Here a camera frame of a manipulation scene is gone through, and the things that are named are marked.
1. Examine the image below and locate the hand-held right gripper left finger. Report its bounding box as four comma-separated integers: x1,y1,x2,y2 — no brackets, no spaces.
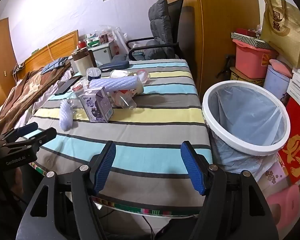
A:
22,141,117,240

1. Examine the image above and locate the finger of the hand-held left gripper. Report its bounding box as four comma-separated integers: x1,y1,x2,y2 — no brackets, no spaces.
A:
0,122,39,143
5,127,57,152

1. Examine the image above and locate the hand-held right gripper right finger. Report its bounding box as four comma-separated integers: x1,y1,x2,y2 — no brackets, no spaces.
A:
180,141,275,240

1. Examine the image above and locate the small white foam net sleeve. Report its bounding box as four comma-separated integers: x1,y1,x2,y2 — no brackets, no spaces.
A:
59,99,74,131

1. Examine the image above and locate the white round bin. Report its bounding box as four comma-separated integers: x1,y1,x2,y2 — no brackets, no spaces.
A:
201,81,291,175

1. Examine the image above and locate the purple milk carton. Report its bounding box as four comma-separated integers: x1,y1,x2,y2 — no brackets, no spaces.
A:
79,86,114,123

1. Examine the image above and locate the white plastic yoghurt cup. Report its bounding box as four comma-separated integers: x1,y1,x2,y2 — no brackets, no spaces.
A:
114,90,138,110

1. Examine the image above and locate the white cup with blue label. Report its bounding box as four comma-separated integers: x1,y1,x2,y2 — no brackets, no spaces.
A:
86,67,102,82

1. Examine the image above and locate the large white foam net sleeve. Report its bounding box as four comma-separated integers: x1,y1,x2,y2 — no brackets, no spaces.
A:
89,76,144,95

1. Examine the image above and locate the white paper cup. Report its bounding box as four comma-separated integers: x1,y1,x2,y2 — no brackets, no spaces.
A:
110,69,135,79

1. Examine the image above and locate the pink clear plastic wrapper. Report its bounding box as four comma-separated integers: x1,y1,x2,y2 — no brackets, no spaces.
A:
137,70,150,84

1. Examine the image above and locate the person's left hand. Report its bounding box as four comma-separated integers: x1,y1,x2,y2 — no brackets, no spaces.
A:
0,169,23,195

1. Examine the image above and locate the brown blanket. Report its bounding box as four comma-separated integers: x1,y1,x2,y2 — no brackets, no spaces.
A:
0,62,73,135

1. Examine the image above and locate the black smartphone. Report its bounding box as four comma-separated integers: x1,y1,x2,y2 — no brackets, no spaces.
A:
54,75,82,96

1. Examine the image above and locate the striped tablecloth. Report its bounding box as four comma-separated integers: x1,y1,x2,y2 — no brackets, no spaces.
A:
27,59,213,217

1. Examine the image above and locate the blue plaid cloth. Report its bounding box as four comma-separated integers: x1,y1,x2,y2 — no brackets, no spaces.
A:
41,57,69,74

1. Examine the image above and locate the wooden door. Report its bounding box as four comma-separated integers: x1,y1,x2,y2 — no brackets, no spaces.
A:
0,17,18,108

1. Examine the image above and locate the pale blue bin liner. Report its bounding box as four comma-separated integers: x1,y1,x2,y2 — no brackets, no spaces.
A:
206,85,283,178

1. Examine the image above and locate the beige jar with dark lid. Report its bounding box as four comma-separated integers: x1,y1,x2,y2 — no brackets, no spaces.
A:
71,50,97,77

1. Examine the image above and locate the pink floral box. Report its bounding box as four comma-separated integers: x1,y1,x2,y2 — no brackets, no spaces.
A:
264,155,288,190

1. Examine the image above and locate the wooden headboard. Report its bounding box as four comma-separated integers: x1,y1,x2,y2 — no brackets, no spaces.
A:
16,29,79,80

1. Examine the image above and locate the dark blue glasses case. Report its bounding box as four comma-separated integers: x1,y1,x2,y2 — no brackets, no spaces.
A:
99,60,130,71

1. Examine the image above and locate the white nightstand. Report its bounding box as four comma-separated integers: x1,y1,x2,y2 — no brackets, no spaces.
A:
86,41,115,63

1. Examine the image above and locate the pink plastic stool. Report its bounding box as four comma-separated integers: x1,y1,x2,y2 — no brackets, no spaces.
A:
266,185,300,230

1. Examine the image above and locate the yellow patterned box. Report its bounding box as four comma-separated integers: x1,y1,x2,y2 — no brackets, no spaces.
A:
230,66,265,88

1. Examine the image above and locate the red gift box gold print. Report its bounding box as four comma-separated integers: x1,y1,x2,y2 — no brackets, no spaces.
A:
277,97,300,185

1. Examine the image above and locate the white plastic bag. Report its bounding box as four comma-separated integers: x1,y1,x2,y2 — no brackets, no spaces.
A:
111,27,129,55

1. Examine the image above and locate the lavender bucket with pink lid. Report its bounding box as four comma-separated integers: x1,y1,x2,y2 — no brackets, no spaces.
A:
264,59,293,100

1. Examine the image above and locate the pink plastic storage box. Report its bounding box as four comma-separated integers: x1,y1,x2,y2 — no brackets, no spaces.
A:
232,39,278,79

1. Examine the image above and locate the striped flat box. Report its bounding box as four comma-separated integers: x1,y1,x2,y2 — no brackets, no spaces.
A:
231,32,275,49

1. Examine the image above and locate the wooden wardrobe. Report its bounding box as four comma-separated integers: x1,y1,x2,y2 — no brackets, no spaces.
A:
162,0,260,98

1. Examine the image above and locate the black office chair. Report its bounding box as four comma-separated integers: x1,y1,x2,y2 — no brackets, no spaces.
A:
128,0,188,60

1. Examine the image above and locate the dark red box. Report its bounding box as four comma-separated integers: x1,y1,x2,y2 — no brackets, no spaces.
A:
236,28,259,38

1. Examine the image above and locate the grey chair cushion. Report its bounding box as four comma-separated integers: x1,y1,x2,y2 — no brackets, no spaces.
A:
130,0,175,60

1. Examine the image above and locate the gold paper bag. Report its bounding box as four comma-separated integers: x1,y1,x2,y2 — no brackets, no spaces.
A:
260,0,300,68

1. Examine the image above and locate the black floor cable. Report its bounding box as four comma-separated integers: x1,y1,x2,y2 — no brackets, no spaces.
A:
140,215,155,237

